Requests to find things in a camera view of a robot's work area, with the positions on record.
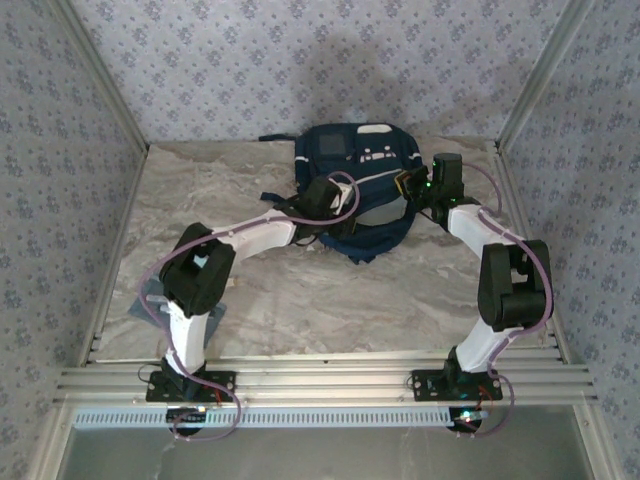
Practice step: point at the light blue card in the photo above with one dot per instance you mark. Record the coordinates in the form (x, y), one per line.
(200, 261)

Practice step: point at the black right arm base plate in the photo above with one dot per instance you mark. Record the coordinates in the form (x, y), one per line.
(422, 387)

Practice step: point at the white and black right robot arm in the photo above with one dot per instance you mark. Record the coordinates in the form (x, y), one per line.
(515, 290)

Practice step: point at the navy blue backpack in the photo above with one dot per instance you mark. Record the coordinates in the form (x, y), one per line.
(380, 245)

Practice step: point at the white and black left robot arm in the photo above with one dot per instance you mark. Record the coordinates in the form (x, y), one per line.
(187, 335)

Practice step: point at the black controller board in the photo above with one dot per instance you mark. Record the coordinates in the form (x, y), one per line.
(187, 419)
(467, 420)

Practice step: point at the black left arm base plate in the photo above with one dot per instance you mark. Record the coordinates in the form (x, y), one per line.
(225, 387)

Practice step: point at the aluminium frame rail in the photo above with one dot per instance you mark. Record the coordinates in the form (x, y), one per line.
(325, 380)

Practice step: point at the aluminium side rail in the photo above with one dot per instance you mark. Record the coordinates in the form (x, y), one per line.
(118, 240)
(516, 200)

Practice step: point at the aluminium corner post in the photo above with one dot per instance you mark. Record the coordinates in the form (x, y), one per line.
(107, 85)
(542, 75)

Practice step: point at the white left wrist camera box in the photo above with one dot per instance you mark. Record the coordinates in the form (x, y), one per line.
(342, 197)

